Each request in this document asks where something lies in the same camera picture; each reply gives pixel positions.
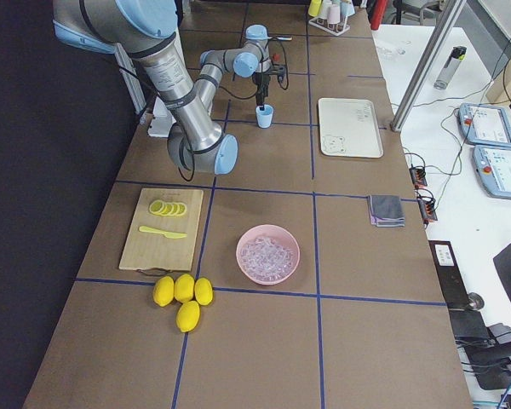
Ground clear water bottle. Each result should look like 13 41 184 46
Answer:
433 46 467 89

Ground teach pendant tablet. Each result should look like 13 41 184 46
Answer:
458 103 511 147
473 145 511 199

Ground grey folded cloth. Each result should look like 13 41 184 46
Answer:
368 195 405 228

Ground metal cup rack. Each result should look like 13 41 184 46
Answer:
308 17 350 37

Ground wooden cutting board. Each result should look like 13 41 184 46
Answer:
118 187 206 272

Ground steel muddler black tip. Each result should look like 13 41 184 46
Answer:
267 36 293 42

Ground light blue cup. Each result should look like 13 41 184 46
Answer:
255 104 274 129

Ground yellow-green cup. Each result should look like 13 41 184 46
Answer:
308 0 322 17

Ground cream bear tray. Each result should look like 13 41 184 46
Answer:
318 98 383 158

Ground yellow lemon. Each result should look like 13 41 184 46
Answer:
174 274 195 303
176 300 201 333
194 277 214 306
152 276 175 307

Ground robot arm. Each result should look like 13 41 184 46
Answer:
53 0 288 175

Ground pink bowl of ice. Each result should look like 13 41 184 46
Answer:
235 224 301 285

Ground yellow plastic knife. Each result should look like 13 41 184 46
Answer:
138 226 187 239

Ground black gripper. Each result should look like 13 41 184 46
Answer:
251 64 287 111

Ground aluminium frame post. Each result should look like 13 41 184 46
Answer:
390 0 467 132

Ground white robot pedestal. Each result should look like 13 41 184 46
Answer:
148 98 175 138

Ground pink cup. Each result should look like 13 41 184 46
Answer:
327 3 341 25

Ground lemon slices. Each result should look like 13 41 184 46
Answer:
148 199 187 216

